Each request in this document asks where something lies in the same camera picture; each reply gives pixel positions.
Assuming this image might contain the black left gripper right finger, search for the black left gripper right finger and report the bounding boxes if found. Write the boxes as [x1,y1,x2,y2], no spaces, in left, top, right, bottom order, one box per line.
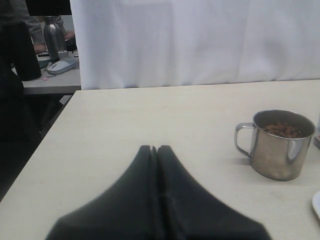
[157,145,271,240]

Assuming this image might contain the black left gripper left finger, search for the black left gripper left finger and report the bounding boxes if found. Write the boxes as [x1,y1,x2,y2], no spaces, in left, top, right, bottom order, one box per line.
[46,145,160,240]

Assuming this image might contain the clear plastic tall cup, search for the clear plastic tall cup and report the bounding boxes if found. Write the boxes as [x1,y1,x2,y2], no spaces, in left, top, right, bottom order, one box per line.
[313,118,320,149]

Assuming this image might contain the metal thermos bottle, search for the metal thermos bottle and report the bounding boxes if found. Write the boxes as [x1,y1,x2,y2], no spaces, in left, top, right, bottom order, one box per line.
[43,16,67,60]

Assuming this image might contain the white rectangular tray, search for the white rectangular tray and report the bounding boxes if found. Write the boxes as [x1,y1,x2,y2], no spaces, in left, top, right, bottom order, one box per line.
[311,191,320,219]

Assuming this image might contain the grey side desk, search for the grey side desk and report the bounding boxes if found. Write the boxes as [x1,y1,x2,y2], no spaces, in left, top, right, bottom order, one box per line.
[19,53,83,131]

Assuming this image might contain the white computer mouse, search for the white computer mouse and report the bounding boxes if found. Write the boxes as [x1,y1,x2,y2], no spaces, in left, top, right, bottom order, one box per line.
[47,58,77,75]

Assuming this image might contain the white backdrop curtain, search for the white backdrop curtain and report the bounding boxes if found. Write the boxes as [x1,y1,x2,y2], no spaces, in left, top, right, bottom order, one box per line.
[70,0,320,90]

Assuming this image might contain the black chair back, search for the black chair back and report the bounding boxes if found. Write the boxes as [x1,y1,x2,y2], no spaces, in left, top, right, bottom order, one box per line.
[0,56,43,198]

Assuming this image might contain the black cylinder speaker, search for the black cylinder speaker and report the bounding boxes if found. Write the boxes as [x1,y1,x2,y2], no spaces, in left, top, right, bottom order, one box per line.
[3,21,41,81]

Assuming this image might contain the black monitor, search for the black monitor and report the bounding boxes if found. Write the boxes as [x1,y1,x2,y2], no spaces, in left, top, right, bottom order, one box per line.
[25,0,72,17]

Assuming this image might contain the person in grey sweater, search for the person in grey sweater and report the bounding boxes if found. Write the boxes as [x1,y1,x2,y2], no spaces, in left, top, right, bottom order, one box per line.
[0,0,76,55]

